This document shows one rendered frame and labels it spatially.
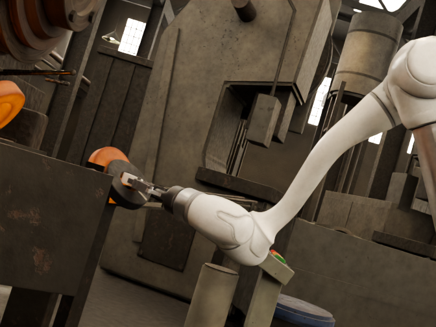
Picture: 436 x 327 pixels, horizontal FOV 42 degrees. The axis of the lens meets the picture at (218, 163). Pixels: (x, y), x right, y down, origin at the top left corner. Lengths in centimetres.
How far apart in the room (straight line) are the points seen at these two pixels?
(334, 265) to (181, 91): 159
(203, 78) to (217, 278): 237
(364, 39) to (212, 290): 867
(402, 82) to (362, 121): 21
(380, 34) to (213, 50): 648
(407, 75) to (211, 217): 55
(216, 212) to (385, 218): 357
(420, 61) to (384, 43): 906
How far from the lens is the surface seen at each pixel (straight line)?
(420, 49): 118
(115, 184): 159
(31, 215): 62
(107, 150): 169
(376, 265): 336
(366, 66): 1005
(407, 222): 497
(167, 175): 391
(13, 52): 125
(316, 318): 216
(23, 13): 120
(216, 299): 178
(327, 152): 139
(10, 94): 115
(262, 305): 184
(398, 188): 494
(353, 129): 138
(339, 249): 324
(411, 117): 122
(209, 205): 139
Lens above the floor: 73
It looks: 3 degrees up
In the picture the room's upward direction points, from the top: 17 degrees clockwise
